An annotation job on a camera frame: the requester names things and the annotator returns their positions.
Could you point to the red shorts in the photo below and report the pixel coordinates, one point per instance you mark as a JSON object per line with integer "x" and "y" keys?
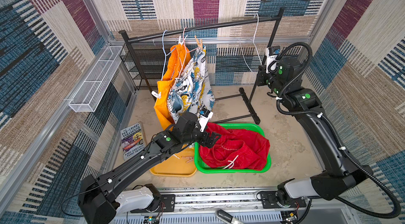
{"x": 237, "y": 149}

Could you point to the white wire mesh basket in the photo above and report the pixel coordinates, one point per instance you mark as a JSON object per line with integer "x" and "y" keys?
{"x": 92, "y": 90}

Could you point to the black clothes rack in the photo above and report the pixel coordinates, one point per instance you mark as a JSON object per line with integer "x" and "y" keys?
{"x": 177, "y": 77}

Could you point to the blue wire hanger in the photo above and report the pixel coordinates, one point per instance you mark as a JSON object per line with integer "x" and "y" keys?
{"x": 165, "y": 55}

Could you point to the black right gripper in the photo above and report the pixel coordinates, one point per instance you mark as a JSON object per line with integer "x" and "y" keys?
{"x": 262, "y": 77}

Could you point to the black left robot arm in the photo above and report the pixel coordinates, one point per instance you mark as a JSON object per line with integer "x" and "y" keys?
{"x": 101, "y": 198}

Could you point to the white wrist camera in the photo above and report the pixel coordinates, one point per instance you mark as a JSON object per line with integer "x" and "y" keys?
{"x": 204, "y": 116}
{"x": 272, "y": 58}

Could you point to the black wire shoe shelf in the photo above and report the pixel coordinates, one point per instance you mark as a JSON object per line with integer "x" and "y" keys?
{"x": 145, "y": 64}

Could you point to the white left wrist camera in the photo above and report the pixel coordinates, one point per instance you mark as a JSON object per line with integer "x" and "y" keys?
{"x": 204, "y": 116}

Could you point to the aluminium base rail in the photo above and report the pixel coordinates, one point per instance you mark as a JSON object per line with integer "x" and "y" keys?
{"x": 247, "y": 205}

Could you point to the pink wire hanger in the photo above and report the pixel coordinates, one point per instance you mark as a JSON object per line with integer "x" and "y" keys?
{"x": 183, "y": 60}

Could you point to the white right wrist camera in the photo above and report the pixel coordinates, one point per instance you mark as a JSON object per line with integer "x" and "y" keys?
{"x": 272, "y": 58}

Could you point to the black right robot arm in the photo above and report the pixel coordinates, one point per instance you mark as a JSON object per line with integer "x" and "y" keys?
{"x": 341, "y": 170}

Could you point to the wooden clothespin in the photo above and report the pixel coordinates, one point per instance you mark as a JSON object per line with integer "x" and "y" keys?
{"x": 199, "y": 43}

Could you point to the white blue patterned shorts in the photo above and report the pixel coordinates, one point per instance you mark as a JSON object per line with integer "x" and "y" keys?
{"x": 192, "y": 91}

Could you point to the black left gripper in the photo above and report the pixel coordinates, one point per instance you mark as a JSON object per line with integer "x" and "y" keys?
{"x": 212, "y": 140}

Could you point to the white clothespin on orange shorts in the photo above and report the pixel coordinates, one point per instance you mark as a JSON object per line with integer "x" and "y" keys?
{"x": 155, "y": 94}

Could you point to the white plastic hanger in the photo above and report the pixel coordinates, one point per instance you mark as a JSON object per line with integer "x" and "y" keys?
{"x": 254, "y": 44}

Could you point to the yellow plastic tray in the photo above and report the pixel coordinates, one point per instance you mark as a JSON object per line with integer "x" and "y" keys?
{"x": 176, "y": 165}

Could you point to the colourful book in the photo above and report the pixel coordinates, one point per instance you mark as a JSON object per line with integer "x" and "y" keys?
{"x": 132, "y": 141}

